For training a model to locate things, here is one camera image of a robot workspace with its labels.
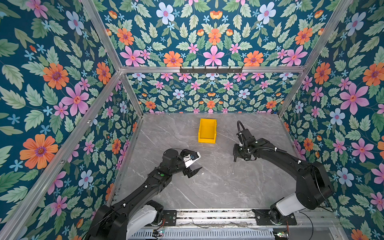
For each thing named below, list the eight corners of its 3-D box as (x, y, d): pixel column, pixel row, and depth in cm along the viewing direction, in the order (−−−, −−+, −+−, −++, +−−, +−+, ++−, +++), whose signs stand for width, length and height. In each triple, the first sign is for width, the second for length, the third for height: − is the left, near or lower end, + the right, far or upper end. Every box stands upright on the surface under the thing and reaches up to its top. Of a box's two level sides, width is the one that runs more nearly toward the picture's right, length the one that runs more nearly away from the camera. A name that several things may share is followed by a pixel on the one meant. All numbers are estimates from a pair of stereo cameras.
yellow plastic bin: (197, 144, 104) (197, 137, 98) (200, 124, 116) (200, 118, 110) (216, 145, 104) (216, 139, 98) (216, 125, 115) (217, 119, 109)
